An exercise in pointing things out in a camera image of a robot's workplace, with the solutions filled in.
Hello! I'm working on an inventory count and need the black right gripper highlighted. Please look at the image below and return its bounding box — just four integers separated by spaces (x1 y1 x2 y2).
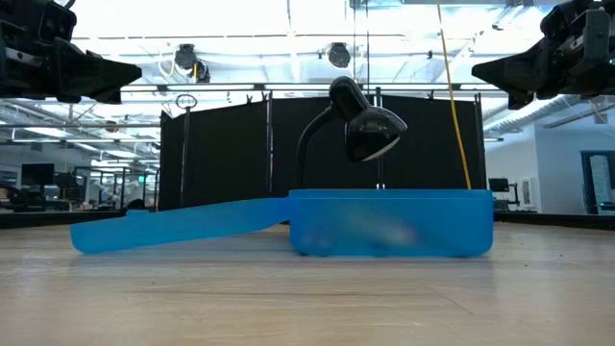
471 8 615 111

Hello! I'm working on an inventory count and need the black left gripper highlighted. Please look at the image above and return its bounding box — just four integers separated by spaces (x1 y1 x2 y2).
0 37 143 105

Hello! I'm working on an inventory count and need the blue plastic supply box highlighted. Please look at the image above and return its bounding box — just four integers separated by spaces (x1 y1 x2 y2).
69 187 496 258

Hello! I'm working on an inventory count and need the black hanging light fixture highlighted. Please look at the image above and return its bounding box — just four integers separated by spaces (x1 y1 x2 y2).
173 42 211 84
326 41 353 69

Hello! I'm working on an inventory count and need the black partition screen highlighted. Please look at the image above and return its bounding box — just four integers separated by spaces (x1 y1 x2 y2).
158 92 487 211

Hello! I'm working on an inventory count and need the black desk lamp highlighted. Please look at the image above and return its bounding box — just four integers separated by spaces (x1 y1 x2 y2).
293 75 409 191

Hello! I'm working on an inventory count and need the yellow hanging cable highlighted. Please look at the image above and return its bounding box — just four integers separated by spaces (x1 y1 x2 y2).
434 0 474 190

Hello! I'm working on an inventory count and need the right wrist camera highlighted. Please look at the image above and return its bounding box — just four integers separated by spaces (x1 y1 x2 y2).
540 0 597 42

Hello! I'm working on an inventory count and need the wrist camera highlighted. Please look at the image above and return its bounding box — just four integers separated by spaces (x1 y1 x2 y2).
540 0 597 42
0 0 78 47

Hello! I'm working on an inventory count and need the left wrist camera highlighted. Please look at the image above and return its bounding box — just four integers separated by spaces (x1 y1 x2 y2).
0 0 78 47

